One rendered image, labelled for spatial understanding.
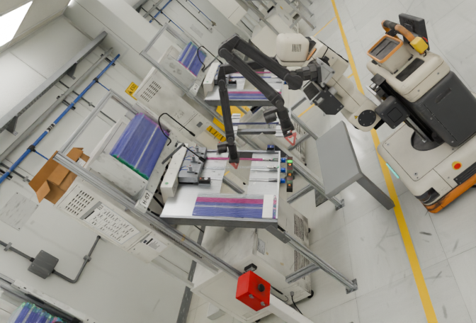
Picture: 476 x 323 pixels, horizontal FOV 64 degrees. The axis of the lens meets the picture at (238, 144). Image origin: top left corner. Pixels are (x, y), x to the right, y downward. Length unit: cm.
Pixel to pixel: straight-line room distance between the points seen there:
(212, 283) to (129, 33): 378
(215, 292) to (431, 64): 200
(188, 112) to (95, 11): 253
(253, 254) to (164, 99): 175
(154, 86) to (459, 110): 244
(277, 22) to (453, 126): 493
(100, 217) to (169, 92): 146
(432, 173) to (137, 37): 425
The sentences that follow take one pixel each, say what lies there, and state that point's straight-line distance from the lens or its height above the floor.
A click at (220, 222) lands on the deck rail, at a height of 94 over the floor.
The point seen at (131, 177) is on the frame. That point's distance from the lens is 237.
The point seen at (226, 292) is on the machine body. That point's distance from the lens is 288.
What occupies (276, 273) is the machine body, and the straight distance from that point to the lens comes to 263.
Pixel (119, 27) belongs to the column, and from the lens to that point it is 562.
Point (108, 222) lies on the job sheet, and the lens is 255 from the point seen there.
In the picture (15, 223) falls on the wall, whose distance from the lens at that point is 370.
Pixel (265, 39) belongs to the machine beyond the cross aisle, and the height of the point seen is 45.
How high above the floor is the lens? 188
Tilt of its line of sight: 19 degrees down
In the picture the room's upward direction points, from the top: 51 degrees counter-clockwise
